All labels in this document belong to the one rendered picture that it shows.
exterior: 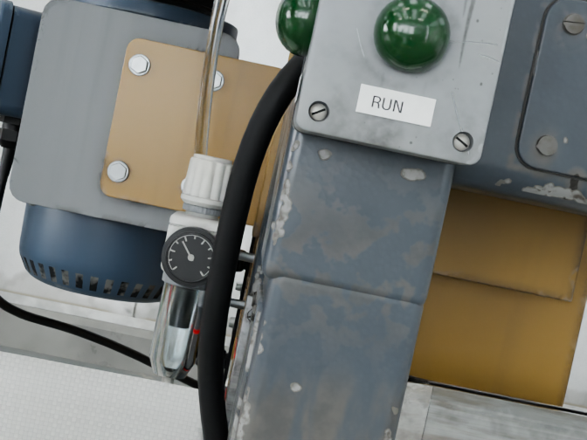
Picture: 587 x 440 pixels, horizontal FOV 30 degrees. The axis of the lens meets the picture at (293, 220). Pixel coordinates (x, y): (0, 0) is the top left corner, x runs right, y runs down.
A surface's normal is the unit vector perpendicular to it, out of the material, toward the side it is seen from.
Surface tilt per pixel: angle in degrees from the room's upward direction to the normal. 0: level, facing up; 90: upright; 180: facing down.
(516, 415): 90
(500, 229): 90
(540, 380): 90
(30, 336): 90
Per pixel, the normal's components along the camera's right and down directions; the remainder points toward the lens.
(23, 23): 0.46, 0.15
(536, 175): -0.01, 0.25
